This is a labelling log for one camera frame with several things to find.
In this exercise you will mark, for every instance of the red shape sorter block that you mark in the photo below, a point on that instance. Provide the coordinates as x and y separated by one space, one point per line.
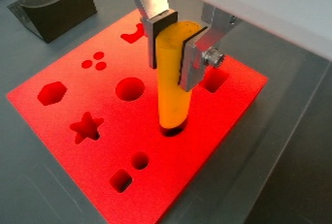
90 106

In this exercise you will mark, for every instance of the yellow oval peg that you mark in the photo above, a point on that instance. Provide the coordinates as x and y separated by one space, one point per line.
173 99

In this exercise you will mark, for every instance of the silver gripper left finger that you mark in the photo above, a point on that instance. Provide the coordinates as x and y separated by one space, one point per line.
158 16

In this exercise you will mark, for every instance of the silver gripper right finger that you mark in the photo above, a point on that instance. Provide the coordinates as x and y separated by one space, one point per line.
200 48

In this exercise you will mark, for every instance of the black curved holder stand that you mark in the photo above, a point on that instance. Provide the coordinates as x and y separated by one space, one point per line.
48 18

